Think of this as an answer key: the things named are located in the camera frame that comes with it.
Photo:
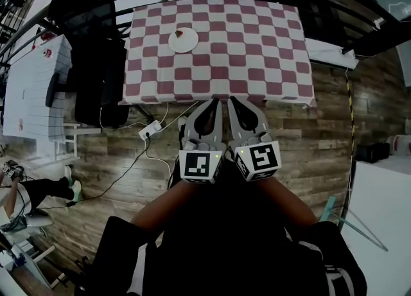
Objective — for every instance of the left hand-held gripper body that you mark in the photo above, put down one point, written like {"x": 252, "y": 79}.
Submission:
{"x": 199, "y": 164}

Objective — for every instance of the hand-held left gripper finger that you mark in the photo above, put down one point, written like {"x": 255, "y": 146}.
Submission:
{"x": 219, "y": 127}
{"x": 192, "y": 126}

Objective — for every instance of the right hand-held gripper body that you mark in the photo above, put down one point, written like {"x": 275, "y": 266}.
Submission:
{"x": 260, "y": 160}

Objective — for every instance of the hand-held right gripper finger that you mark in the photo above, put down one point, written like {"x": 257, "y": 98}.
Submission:
{"x": 260, "y": 124}
{"x": 233, "y": 124}

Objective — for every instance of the white round plate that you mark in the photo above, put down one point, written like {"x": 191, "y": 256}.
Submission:
{"x": 186, "y": 42}

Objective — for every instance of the red strawberry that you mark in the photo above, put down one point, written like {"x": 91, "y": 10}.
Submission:
{"x": 178, "y": 34}

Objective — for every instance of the person's left forearm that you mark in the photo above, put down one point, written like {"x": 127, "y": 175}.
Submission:
{"x": 160, "y": 208}

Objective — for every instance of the person's right forearm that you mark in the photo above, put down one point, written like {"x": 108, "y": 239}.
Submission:
{"x": 289, "y": 201}

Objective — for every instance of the red white checkered tablecloth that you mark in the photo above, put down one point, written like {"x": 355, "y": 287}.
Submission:
{"x": 244, "y": 47}

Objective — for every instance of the white power strip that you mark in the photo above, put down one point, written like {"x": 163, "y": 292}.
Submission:
{"x": 150, "y": 130}

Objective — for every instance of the person's black clothing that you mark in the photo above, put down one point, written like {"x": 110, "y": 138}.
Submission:
{"x": 231, "y": 243}

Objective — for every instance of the yellow black striped tape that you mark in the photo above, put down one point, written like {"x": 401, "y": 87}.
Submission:
{"x": 350, "y": 105}

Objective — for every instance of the white flat board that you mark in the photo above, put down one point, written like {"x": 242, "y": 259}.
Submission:
{"x": 330, "y": 52}

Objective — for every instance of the black box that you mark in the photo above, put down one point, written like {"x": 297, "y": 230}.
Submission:
{"x": 372, "y": 153}

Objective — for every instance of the black office chair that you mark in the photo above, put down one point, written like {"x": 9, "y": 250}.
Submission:
{"x": 93, "y": 63}

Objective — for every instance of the white metal rack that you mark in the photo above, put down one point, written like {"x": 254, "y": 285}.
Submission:
{"x": 69, "y": 142}

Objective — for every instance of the plain white table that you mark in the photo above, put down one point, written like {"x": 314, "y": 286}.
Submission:
{"x": 379, "y": 198}

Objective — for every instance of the white bucket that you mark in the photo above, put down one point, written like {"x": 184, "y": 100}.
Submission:
{"x": 401, "y": 144}

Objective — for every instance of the red and white can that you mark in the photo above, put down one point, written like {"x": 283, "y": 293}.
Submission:
{"x": 48, "y": 53}

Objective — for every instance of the white grid-cloth table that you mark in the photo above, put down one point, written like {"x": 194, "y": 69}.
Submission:
{"x": 32, "y": 95}

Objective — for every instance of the white swivel chair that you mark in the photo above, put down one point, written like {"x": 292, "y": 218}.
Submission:
{"x": 38, "y": 221}

